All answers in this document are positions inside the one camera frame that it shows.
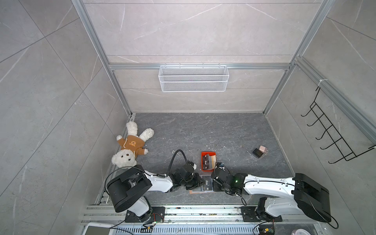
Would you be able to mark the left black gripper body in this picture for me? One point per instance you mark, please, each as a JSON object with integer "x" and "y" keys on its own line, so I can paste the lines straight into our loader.
{"x": 194, "y": 182}

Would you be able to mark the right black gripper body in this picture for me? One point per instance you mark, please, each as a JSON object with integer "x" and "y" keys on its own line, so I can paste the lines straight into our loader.
{"x": 218, "y": 188}

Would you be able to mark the tan leather card holder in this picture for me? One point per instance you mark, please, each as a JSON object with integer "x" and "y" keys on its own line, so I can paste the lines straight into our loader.
{"x": 199, "y": 190}

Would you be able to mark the red plastic tray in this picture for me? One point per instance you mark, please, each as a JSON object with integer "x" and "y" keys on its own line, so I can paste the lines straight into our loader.
{"x": 203, "y": 154}

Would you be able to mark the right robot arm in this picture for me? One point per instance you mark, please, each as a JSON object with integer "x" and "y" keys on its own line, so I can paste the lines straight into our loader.
{"x": 298, "y": 195}

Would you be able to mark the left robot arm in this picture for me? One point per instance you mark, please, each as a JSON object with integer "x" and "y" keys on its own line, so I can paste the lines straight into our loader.
{"x": 127, "y": 190}

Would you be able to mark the small black pink box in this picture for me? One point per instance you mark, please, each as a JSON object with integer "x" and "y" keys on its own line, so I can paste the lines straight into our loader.
{"x": 260, "y": 152}

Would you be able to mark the white teddy bear brown shirt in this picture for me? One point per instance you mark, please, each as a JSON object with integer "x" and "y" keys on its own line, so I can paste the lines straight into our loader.
{"x": 131, "y": 146}

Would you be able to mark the white tablet device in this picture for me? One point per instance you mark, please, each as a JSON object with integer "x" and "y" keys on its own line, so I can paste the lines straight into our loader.
{"x": 94, "y": 228}

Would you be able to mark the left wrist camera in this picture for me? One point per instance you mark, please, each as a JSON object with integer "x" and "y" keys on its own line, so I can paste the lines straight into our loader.
{"x": 193, "y": 165}

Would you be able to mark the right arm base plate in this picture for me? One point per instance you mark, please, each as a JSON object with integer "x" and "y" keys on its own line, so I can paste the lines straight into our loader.
{"x": 253, "y": 214}

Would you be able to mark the aluminium rail frame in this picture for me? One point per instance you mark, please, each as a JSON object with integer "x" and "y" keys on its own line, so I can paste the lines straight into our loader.
{"x": 200, "y": 220}

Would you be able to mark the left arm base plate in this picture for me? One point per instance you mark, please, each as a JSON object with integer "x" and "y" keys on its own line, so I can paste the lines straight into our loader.
{"x": 155, "y": 214}

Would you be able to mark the white wire mesh basket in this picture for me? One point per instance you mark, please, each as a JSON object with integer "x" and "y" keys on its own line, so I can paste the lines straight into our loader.
{"x": 190, "y": 78}

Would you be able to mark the black wire hook rack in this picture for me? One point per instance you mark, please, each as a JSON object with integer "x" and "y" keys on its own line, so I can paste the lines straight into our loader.
{"x": 346, "y": 152}

